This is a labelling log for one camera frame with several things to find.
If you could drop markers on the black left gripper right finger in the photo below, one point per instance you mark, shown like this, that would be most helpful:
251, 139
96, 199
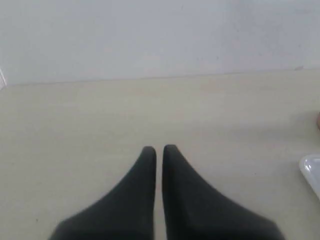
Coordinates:
194, 210

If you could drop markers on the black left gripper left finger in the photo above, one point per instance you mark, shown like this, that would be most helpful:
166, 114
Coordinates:
125, 213

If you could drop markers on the white plastic tray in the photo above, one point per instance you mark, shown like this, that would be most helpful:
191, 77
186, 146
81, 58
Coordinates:
310, 169

